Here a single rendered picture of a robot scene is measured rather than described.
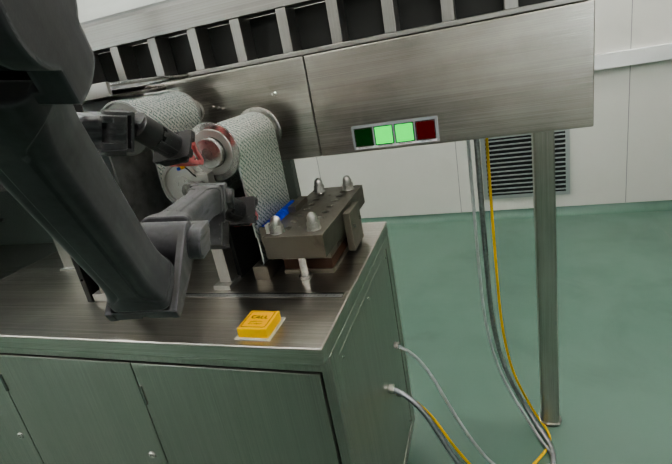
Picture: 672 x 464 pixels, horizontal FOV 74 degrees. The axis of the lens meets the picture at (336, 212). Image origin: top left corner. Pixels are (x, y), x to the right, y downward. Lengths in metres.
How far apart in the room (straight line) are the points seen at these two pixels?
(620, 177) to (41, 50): 3.79
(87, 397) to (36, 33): 1.24
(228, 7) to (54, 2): 1.21
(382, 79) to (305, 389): 0.83
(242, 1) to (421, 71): 0.56
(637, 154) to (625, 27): 0.88
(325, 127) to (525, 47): 0.58
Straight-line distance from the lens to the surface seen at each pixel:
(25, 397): 1.62
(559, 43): 1.29
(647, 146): 3.87
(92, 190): 0.37
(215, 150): 1.12
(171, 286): 0.53
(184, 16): 1.55
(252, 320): 0.99
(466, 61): 1.28
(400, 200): 3.87
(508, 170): 3.73
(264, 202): 1.22
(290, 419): 1.09
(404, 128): 1.31
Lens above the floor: 1.41
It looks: 18 degrees down
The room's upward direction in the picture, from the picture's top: 10 degrees counter-clockwise
